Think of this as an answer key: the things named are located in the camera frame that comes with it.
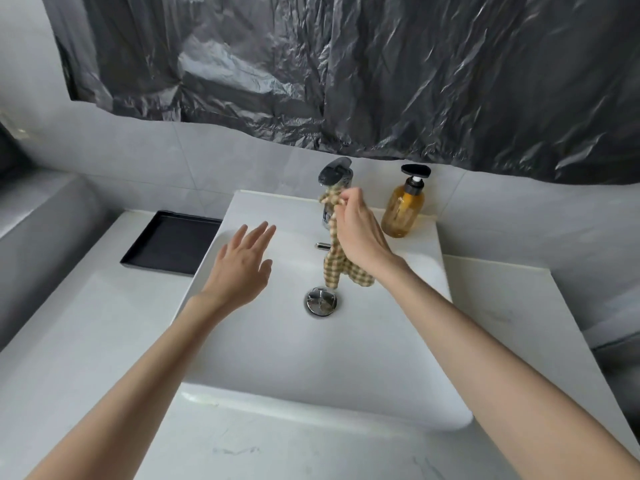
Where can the chrome faucet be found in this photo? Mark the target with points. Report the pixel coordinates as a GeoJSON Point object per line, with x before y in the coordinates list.
{"type": "Point", "coordinates": [334, 184]}

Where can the chrome sink drain stopper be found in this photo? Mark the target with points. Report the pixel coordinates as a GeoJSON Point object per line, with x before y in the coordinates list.
{"type": "Point", "coordinates": [321, 301]}

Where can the person's left thumb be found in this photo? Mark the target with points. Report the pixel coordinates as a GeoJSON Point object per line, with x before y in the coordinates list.
{"type": "Point", "coordinates": [265, 268]}

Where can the person's right hand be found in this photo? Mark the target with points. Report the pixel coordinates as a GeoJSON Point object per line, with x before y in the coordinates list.
{"type": "Point", "coordinates": [360, 234]}

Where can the person's right forearm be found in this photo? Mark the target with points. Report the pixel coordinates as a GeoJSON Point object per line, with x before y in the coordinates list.
{"type": "Point", "coordinates": [500, 384]}

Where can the person's right fingers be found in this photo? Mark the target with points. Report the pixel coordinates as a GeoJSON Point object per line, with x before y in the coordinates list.
{"type": "Point", "coordinates": [348, 199]}

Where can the person's left hand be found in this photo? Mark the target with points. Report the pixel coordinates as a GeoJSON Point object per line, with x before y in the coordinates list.
{"type": "Point", "coordinates": [237, 274]}

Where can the amber soap dispenser bottle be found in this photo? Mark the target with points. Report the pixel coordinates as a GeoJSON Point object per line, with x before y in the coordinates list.
{"type": "Point", "coordinates": [403, 207]}

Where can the black rectangular tray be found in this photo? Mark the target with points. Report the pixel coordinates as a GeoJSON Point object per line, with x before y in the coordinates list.
{"type": "Point", "coordinates": [172, 243]}

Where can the person's left forearm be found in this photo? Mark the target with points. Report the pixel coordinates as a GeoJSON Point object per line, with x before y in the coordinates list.
{"type": "Point", "coordinates": [125, 394]}

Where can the checkered beige cloth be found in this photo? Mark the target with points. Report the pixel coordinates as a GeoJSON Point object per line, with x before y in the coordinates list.
{"type": "Point", "coordinates": [340, 259]}

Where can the white ceramic sink basin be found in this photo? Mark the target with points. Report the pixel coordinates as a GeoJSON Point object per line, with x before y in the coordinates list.
{"type": "Point", "coordinates": [325, 344]}

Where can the black plastic sheet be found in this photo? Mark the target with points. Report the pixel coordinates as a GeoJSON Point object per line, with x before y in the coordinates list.
{"type": "Point", "coordinates": [375, 69]}

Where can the person's left middle finger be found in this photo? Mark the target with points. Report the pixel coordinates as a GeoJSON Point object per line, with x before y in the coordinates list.
{"type": "Point", "coordinates": [254, 233]}

